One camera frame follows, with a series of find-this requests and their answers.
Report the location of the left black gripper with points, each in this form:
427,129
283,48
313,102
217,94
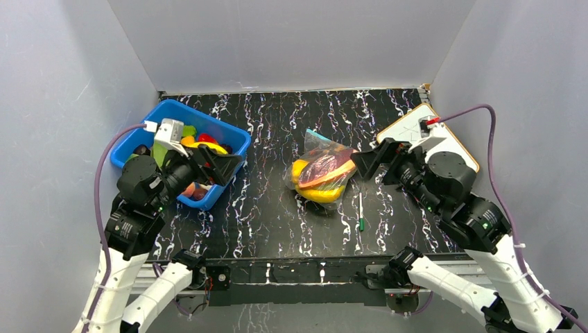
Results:
220,165

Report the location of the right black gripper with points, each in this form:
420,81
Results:
367,161

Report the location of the orange papaya slice toy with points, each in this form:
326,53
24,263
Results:
327,168

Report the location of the clear zip top bag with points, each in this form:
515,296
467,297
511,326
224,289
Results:
316,145

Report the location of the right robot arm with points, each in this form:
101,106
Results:
442,184

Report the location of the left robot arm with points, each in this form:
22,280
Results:
145,190

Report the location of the blue plastic bin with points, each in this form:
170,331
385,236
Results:
224,133

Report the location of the yellow banana bunch toy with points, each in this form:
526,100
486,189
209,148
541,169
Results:
190,142

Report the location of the white dry erase board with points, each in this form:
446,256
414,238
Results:
406,129

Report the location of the green capped white marker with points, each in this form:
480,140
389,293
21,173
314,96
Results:
361,220

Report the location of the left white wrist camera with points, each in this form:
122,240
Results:
168,134

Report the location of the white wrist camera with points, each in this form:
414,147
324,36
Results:
432,132
168,134

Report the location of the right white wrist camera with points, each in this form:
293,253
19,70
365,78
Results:
432,132

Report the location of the aluminium frame rail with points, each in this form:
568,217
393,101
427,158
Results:
294,278

